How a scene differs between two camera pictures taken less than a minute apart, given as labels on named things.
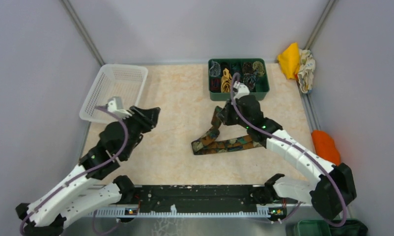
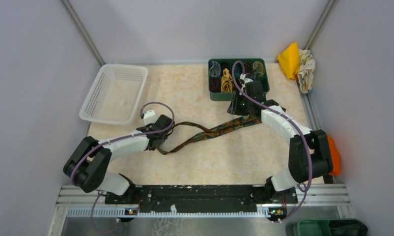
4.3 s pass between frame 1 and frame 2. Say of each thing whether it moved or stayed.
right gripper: moved
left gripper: moved
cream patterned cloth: stayed
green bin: stayed
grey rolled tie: stayed
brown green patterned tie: moved
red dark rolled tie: stayed
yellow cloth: stayed
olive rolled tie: stayed
